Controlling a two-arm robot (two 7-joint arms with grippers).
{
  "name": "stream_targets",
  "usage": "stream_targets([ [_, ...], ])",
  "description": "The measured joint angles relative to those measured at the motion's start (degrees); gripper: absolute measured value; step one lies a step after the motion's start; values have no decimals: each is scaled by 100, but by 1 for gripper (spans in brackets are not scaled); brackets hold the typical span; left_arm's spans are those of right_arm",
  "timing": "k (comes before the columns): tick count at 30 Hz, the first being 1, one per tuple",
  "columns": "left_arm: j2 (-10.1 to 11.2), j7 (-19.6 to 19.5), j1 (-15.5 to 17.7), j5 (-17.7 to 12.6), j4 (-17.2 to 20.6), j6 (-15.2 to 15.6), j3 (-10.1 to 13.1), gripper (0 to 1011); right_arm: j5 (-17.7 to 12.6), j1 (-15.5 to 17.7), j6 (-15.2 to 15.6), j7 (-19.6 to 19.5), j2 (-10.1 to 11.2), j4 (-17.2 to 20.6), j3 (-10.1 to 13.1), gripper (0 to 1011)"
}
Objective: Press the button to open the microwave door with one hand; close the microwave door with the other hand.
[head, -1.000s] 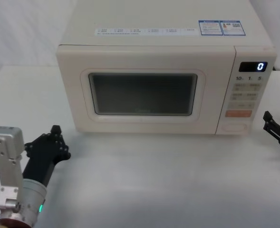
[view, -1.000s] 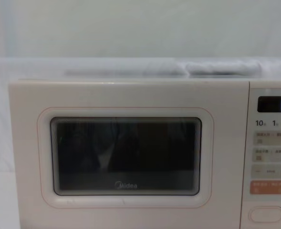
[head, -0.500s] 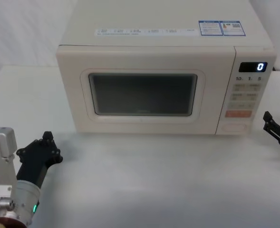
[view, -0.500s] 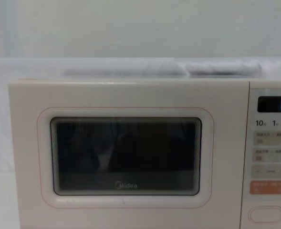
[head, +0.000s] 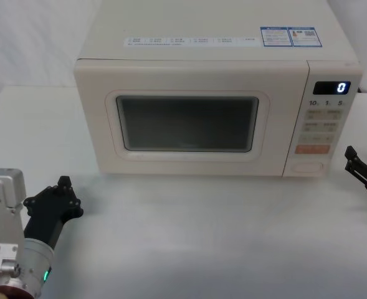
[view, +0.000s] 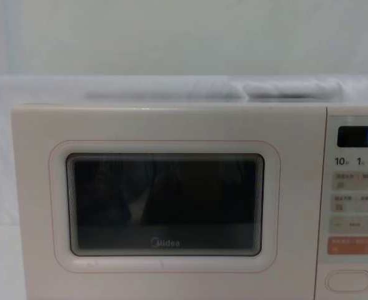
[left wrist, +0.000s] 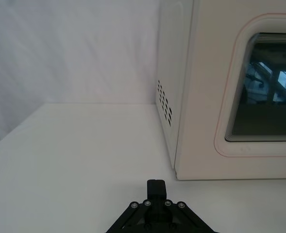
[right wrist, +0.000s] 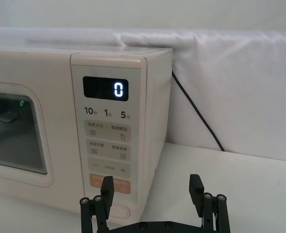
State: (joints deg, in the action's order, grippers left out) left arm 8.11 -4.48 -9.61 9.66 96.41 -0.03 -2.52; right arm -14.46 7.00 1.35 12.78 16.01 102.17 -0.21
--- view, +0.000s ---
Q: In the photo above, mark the cream microwave oven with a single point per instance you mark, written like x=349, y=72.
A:
x=183, y=125

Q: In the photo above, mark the oven control panel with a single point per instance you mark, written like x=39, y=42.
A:
x=354, y=187

